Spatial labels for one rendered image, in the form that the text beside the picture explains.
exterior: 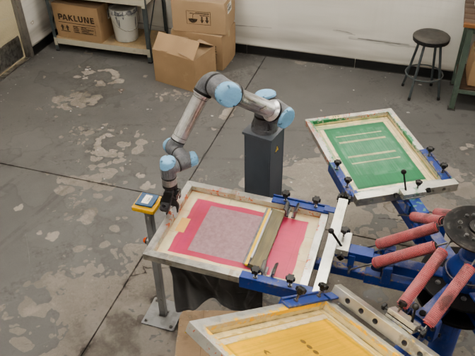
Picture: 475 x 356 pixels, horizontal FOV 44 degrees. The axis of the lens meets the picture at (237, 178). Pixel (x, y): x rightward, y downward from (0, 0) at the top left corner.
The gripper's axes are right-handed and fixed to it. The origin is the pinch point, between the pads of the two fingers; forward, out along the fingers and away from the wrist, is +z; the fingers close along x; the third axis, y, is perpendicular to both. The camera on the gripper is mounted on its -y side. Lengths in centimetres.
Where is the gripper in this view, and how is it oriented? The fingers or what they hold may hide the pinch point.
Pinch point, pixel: (170, 216)
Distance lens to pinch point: 299.6
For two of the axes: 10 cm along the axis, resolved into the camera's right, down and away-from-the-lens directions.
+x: -9.5, -2.0, 2.4
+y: 3.1, -6.0, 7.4
